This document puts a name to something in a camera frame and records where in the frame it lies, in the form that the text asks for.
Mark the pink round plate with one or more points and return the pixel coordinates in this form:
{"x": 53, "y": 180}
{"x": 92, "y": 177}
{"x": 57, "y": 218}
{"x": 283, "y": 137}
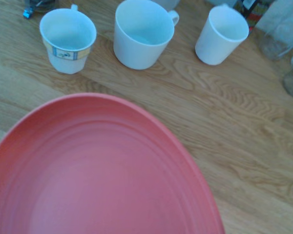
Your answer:
{"x": 95, "y": 170}

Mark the large white mug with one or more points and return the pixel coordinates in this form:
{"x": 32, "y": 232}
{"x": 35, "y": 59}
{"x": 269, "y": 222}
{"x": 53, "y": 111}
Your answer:
{"x": 141, "y": 36}

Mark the small white cup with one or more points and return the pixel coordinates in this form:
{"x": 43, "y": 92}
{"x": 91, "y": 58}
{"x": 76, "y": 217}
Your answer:
{"x": 219, "y": 36}

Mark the white cup patterned band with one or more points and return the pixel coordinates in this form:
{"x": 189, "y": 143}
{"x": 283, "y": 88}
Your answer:
{"x": 67, "y": 41}

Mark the spice jar black lid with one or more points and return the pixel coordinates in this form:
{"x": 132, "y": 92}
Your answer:
{"x": 255, "y": 13}

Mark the glass french press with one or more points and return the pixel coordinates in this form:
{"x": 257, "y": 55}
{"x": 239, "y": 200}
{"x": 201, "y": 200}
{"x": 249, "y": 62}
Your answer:
{"x": 40, "y": 6}

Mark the clear jar green lid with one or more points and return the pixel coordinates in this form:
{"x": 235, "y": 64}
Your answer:
{"x": 280, "y": 29}

